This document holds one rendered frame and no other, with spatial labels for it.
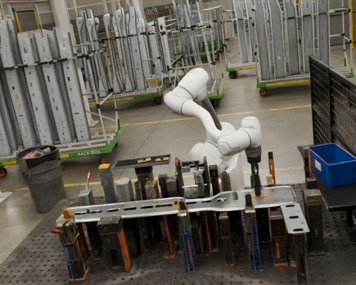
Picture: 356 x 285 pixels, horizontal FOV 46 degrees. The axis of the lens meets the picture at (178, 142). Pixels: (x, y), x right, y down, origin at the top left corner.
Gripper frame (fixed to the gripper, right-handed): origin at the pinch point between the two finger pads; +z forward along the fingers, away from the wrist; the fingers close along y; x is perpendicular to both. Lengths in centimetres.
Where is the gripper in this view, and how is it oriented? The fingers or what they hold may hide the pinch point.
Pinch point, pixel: (257, 189)
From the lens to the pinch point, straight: 237.7
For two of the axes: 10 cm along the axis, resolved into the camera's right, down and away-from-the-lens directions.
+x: 9.8, -1.2, -1.4
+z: 1.6, 9.4, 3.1
